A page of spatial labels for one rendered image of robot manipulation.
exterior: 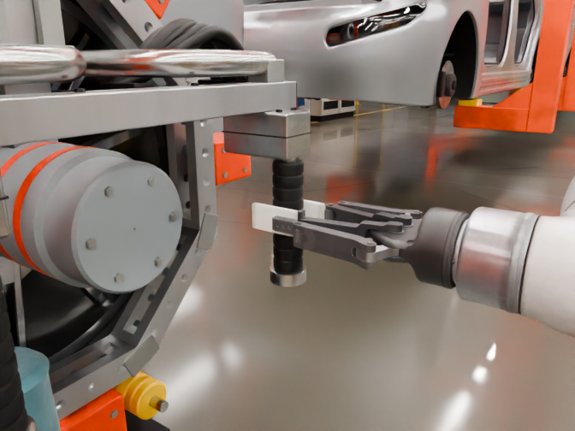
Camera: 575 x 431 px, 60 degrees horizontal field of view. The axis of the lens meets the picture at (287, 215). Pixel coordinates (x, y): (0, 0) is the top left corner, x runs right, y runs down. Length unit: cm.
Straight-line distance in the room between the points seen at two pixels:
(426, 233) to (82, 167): 32
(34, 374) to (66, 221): 14
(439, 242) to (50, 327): 59
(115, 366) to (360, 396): 106
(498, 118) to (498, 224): 355
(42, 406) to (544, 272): 44
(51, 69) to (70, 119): 3
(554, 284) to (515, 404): 134
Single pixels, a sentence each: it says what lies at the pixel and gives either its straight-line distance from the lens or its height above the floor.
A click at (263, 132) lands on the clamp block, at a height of 93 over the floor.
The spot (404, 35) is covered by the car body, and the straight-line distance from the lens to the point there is 304.
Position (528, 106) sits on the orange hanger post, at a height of 70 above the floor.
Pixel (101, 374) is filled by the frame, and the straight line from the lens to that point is 72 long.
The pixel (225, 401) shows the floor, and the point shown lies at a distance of 164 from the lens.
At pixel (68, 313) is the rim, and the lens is 85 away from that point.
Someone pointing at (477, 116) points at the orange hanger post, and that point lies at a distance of 403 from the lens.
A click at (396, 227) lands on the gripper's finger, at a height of 85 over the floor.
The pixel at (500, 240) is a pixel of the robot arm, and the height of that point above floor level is 86.
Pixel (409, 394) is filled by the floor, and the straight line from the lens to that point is 170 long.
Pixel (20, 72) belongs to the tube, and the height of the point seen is 100.
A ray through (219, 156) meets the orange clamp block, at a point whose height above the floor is 86.
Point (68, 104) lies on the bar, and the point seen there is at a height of 97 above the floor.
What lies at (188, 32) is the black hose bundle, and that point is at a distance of 57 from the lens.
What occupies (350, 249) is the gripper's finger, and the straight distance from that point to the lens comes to 47.
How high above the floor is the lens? 100
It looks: 17 degrees down
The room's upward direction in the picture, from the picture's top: straight up
